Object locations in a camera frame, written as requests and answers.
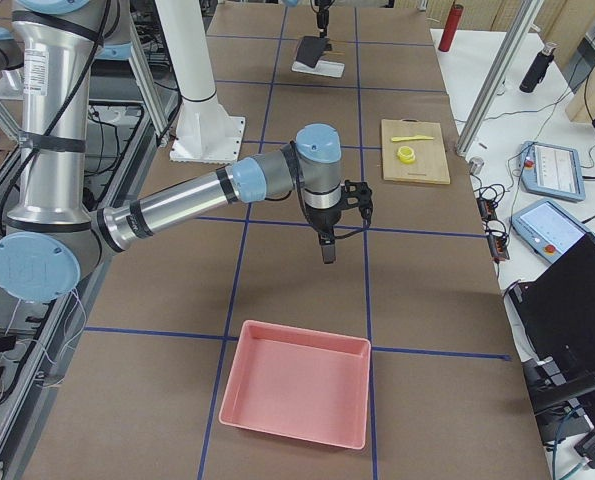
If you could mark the black monitor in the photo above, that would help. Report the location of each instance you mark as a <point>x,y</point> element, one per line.
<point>558,314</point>

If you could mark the grey red cloth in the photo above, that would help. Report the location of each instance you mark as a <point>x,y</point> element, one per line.
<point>310,50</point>

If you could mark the far teach pendant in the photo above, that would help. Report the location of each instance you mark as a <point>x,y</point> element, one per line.
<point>551,170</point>

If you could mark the teach pendant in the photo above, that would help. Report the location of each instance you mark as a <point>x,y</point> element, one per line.
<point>551,170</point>
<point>548,229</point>

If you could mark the white rack tray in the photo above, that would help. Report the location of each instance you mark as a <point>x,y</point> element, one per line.
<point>322,68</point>

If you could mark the yellow lemon slice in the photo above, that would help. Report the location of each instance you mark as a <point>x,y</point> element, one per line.
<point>406,155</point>

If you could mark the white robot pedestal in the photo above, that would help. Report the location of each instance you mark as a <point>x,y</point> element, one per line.
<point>205,132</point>

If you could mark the pink plastic bin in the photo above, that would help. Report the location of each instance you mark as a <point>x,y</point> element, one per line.
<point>299,383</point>

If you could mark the bamboo cutting board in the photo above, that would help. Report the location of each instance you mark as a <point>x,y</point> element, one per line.
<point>431,166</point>

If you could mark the near teach pendant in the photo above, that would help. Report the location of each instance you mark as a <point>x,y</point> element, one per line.
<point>548,229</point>

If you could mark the black bottle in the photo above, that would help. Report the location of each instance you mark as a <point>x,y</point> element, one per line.
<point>538,68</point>

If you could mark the red bottle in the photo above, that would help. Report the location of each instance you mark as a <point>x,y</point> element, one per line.
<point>450,27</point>

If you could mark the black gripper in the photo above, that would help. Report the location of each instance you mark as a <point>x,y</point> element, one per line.
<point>325,219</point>

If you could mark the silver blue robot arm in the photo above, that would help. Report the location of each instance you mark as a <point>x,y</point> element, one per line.
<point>64,224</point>

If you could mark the yellow plastic knife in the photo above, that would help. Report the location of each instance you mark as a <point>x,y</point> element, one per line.
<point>411,138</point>

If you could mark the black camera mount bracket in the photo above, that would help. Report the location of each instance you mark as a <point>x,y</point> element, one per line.
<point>357,195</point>

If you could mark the aluminium frame post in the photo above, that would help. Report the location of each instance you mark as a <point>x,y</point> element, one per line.
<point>519,28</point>

